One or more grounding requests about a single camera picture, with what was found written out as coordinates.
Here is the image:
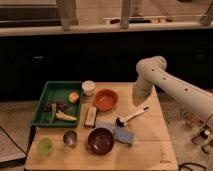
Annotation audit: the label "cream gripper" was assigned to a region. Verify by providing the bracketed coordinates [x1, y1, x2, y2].
[132, 91, 150, 106]

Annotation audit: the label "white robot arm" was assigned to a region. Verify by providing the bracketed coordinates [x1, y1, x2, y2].
[133, 56, 213, 130]

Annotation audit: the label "orange bowl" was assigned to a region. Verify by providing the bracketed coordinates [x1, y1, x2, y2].
[93, 89, 118, 112]

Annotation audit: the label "purple bowl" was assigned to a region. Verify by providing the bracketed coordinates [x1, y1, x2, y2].
[87, 128, 114, 155]

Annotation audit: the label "blue cloth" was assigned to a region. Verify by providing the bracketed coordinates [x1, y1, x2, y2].
[95, 120, 136, 146]

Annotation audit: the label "white cup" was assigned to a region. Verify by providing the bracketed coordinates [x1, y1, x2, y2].
[82, 80, 95, 96]

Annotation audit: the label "wooden block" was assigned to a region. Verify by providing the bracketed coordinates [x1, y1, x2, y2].
[84, 106, 97, 127]

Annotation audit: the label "peach fruit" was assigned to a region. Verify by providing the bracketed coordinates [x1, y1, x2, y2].
[69, 92, 80, 104]

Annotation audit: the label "spice bottle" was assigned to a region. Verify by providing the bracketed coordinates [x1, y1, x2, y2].
[192, 130, 210, 145]

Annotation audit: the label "dark grapes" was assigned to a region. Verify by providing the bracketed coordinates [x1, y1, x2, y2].
[43, 101, 67, 112]

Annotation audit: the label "metal cup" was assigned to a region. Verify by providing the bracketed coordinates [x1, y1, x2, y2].
[63, 130, 77, 148]

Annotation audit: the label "banana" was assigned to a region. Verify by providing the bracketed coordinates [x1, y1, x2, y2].
[56, 113, 77, 121]

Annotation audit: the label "green plastic tray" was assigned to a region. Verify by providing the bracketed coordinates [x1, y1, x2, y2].
[32, 81, 83, 128]

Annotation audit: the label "green pepper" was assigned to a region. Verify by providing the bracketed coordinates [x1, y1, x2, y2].
[49, 103, 57, 123]

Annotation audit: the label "green cup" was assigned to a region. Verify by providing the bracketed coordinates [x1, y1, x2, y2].
[37, 137, 53, 156]

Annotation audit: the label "black cable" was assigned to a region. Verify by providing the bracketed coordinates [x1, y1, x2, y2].
[0, 125, 28, 156]

